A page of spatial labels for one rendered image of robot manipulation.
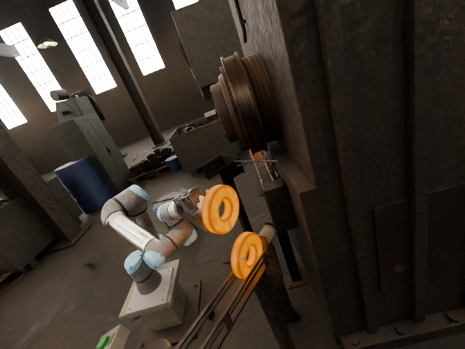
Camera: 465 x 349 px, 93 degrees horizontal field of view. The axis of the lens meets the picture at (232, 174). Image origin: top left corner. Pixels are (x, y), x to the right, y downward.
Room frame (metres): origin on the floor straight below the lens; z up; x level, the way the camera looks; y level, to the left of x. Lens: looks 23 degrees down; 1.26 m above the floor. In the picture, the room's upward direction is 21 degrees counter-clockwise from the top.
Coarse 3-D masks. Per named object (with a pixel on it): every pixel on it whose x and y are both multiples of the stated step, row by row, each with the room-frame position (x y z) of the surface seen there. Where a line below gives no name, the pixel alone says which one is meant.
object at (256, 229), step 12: (228, 156) 1.68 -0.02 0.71; (204, 168) 1.69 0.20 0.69; (216, 168) 1.74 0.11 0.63; (228, 168) 1.50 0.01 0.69; (240, 168) 1.54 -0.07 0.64; (216, 180) 1.59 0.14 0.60; (228, 180) 1.48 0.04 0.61; (240, 204) 1.58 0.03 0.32; (240, 216) 1.57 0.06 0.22; (252, 228) 1.64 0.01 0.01
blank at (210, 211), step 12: (216, 192) 0.60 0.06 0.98; (228, 192) 0.64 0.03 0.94; (204, 204) 0.58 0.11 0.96; (216, 204) 0.58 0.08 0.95; (228, 204) 0.64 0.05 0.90; (204, 216) 0.56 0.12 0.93; (216, 216) 0.57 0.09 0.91; (228, 216) 0.61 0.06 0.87; (216, 228) 0.56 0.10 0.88; (228, 228) 0.59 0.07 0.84
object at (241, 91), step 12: (228, 60) 0.99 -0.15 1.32; (228, 72) 0.93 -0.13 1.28; (240, 72) 0.91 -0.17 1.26; (240, 84) 0.88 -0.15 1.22; (240, 96) 0.87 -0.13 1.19; (240, 108) 0.86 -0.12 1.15; (252, 108) 0.85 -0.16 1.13; (252, 120) 0.86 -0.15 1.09; (252, 132) 0.87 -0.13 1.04; (252, 144) 0.90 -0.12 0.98
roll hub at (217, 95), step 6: (216, 84) 1.06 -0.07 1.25; (216, 90) 1.01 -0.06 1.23; (216, 96) 0.99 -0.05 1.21; (222, 96) 0.98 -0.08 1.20; (216, 102) 0.97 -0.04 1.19; (222, 102) 0.96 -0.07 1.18; (216, 108) 0.96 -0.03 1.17; (222, 108) 0.96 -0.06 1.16; (222, 114) 0.95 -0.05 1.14; (228, 114) 0.95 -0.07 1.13; (222, 120) 0.95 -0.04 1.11; (228, 120) 0.95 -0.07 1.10; (222, 126) 1.06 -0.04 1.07; (228, 126) 0.95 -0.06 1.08; (228, 132) 0.97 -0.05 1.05; (234, 132) 0.97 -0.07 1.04; (228, 138) 0.99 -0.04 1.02; (234, 138) 1.00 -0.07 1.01
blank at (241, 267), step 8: (248, 232) 0.63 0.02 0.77; (240, 240) 0.59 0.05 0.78; (248, 240) 0.60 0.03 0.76; (256, 240) 0.62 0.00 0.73; (232, 248) 0.58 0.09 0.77; (240, 248) 0.56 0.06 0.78; (248, 248) 0.59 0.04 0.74; (256, 248) 0.61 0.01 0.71; (232, 256) 0.56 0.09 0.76; (240, 256) 0.55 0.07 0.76; (256, 256) 0.60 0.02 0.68; (232, 264) 0.55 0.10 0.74; (240, 264) 0.54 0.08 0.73; (248, 264) 0.59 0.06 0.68; (240, 272) 0.53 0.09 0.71; (248, 272) 0.55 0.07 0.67
